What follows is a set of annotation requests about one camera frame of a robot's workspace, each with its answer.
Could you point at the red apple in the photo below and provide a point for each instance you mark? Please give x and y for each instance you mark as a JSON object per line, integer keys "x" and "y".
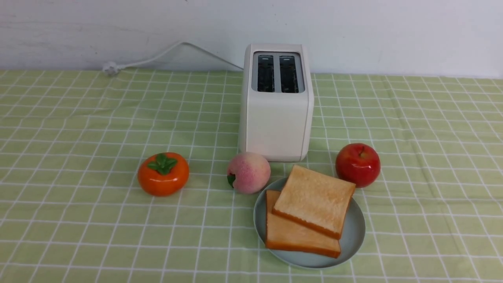
{"x": 358, "y": 163}

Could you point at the pink peach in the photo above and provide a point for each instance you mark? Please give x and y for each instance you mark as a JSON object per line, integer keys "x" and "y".
{"x": 248, "y": 172}

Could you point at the toast slice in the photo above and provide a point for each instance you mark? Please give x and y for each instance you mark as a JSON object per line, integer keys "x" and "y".
{"x": 315, "y": 200}
{"x": 283, "y": 234}

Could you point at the light blue plate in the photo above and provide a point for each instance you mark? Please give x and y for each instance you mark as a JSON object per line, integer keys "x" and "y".
{"x": 352, "y": 237}

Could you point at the green checked tablecloth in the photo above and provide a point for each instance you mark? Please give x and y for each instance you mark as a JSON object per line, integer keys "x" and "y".
{"x": 73, "y": 211}

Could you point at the orange persimmon with green leaf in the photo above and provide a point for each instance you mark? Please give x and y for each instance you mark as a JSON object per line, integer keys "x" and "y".
{"x": 163, "y": 174}

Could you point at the white two-slot toaster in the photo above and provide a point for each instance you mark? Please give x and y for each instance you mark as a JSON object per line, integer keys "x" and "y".
{"x": 277, "y": 100}

